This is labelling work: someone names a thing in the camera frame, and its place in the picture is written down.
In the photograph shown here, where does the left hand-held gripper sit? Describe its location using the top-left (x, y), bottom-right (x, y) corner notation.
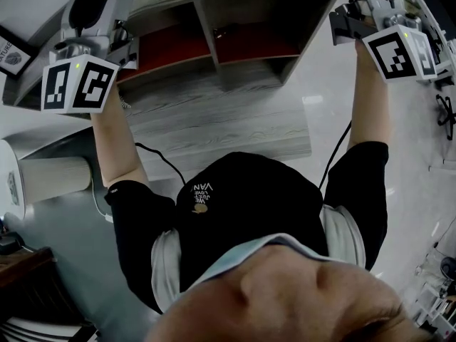
top-left (41, 0), bottom-right (140, 115)

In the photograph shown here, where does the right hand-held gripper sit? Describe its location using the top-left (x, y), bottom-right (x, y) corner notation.
top-left (329, 0), bottom-right (438, 84)

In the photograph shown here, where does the grey wooden shelf red inside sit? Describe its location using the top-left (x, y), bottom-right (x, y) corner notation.
top-left (1, 0), bottom-right (345, 183)

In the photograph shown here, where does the person's right forearm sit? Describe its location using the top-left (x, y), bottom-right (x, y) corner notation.
top-left (347, 41), bottom-right (390, 150)

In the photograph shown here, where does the person's left forearm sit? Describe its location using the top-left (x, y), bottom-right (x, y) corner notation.
top-left (90, 83), bottom-right (150, 192)

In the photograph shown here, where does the black office chair base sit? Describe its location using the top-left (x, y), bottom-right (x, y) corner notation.
top-left (435, 93), bottom-right (456, 141)

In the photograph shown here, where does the black framed picture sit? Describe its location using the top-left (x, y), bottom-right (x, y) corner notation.
top-left (0, 25), bottom-right (40, 81)

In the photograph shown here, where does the white cylindrical appliance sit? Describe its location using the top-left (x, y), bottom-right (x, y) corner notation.
top-left (0, 139), bottom-right (94, 221)

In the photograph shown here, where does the person's black t-shirt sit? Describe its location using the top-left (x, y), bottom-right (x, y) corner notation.
top-left (104, 140), bottom-right (390, 315)

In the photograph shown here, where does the dark wooden cabinet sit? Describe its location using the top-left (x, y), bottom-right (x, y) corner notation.
top-left (0, 247), bottom-right (92, 342)

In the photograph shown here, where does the light blue face mask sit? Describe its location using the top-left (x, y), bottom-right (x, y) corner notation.
top-left (177, 232), bottom-right (368, 296)

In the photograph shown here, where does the person's face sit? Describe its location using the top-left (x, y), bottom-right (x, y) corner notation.
top-left (144, 244), bottom-right (434, 342)

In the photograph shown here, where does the black cable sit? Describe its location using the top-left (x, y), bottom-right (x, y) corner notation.
top-left (318, 119), bottom-right (353, 192)
top-left (134, 142), bottom-right (187, 187)

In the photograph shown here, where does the white cable with plug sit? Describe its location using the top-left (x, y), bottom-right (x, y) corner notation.
top-left (90, 179), bottom-right (115, 224)

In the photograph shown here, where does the white wire rack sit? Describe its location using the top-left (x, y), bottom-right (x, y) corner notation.
top-left (413, 281), bottom-right (456, 336)

